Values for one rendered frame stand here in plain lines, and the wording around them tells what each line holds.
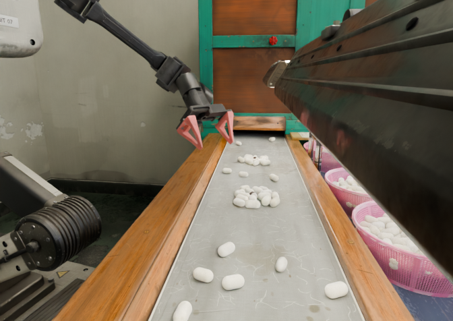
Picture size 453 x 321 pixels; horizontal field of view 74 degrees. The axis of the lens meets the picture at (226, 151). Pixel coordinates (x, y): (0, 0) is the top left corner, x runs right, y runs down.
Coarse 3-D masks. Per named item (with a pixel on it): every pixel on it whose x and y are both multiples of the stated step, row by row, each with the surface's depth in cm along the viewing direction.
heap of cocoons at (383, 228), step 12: (372, 216) 72; (384, 216) 74; (372, 228) 67; (384, 228) 70; (396, 228) 67; (384, 240) 62; (396, 240) 62; (408, 240) 62; (420, 252) 58; (396, 264) 56
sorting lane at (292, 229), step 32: (224, 160) 121; (288, 160) 121; (224, 192) 88; (288, 192) 88; (192, 224) 70; (224, 224) 70; (256, 224) 70; (288, 224) 70; (320, 224) 70; (192, 256) 57; (256, 256) 57; (288, 256) 57; (320, 256) 57; (192, 288) 49; (256, 288) 49; (288, 288) 49; (320, 288) 49; (160, 320) 42; (192, 320) 42; (224, 320) 42; (256, 320) 42; (288, 320) 42; (320, 320) 42; (352, 320) 42
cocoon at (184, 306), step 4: (180, 304) 43; (184, 304) 42; (188, 304) 43; (180, 308) 42; (184, 308) 42; (188, 308) 42; (176, 312) 41; (180, 312) 41; (184, 312) 41; (188, 312) 42; (176, 316) 41; (180, 316) 41; (184, 316) 41; (188, 316) 42; (176, 320) 41; (180, 320) 40; (184, 320) 41
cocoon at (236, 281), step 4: (228, 276) 48; (232, 276) 48; (236, 276) 48; (240, 276) 48; (224, 280) 48; (228, 280) 48; (232, 280) 48; (236, 280) 48; (240, 280) 48; (244, 280) 49; (224, 284) 48; (228, 284) 47; (232, 284) 47; (236, 284) 48; (240, 284) 48; (224, 288) 48; (228, 288) 47; (232, 288) 48; (236, 288) 48
